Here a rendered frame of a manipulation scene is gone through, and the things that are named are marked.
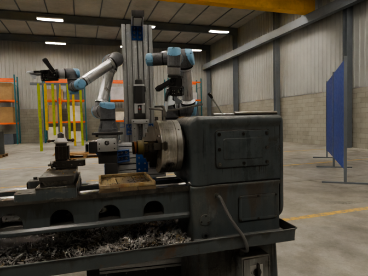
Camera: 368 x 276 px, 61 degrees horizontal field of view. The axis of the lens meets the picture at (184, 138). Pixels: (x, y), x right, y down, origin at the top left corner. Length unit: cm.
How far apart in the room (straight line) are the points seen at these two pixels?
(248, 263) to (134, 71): 167
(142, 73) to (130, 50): 20
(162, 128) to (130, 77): 95
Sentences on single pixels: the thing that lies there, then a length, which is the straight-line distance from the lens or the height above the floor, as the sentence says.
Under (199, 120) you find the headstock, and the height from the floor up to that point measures 123.
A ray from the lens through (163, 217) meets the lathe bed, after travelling 179.
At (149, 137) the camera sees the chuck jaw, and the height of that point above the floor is 113.
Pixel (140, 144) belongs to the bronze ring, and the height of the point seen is 110.
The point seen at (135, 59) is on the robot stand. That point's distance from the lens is 265.
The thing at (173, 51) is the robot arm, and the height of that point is 161.
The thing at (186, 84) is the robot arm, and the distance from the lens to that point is 233.
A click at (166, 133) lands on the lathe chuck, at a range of 175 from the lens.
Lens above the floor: 123
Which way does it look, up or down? 3 degrees down
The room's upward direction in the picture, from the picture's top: 1 degrees counter-clockwise
